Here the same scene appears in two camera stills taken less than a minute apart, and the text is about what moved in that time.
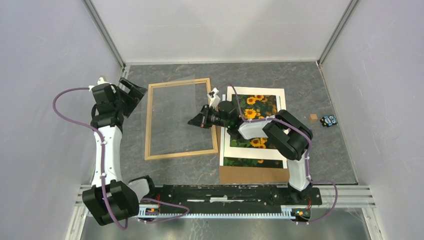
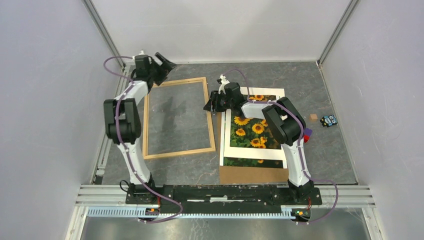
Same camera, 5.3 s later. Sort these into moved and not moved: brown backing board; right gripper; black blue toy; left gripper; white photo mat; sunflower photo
Moved: left gripper; right gripper
Not moved: white photo mat; brown backing board; black blue toy; sunflower photo
